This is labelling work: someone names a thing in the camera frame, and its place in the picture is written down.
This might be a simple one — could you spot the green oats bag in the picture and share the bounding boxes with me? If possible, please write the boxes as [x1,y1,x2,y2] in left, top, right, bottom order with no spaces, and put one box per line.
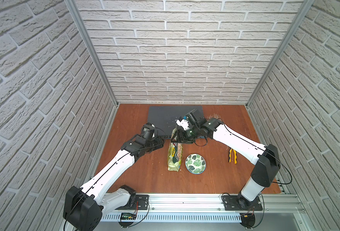
[167,129,183,171]

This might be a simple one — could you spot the grey network switch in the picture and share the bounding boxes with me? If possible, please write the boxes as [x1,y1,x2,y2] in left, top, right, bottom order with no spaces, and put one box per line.
[147,105,203,139]

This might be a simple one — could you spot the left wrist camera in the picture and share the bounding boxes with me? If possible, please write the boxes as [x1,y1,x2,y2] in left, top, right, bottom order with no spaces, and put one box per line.
[141,123,156,140]

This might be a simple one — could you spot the left small circuit board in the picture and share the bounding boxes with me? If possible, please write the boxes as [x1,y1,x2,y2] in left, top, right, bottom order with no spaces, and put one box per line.
[120,212,137,221]

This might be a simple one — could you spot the green leaf pattern bowl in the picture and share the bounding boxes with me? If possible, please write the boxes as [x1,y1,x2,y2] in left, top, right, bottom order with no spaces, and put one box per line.
[185,154,206,175]

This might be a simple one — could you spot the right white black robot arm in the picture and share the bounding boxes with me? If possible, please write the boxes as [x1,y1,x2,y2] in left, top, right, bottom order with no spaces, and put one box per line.
[175,109,281,206]

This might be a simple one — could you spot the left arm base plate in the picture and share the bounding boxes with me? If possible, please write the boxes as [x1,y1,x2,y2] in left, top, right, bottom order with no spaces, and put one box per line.
[118,194,149,211]

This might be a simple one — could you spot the aluminium frame rail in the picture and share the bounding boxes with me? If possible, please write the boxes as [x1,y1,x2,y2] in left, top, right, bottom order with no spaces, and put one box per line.
[100,193,305,227]

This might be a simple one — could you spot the yellow black pliers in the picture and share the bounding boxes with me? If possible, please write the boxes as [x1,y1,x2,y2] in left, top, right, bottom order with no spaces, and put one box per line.
[228,148,237,164]

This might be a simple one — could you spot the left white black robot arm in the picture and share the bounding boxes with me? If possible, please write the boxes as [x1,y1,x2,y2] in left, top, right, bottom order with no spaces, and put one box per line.
[63,132,164,231]

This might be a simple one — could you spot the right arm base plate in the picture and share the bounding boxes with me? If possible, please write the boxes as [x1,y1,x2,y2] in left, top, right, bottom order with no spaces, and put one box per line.
[221,193,263,211]

